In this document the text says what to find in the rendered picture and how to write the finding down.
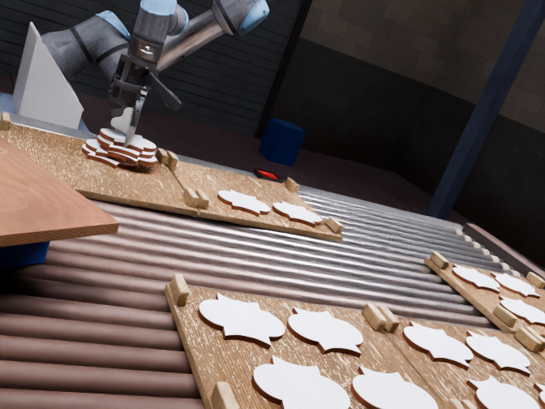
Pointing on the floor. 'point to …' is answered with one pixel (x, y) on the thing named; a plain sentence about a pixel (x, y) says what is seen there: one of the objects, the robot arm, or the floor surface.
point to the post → (487, 108)
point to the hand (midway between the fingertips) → (128, 139)
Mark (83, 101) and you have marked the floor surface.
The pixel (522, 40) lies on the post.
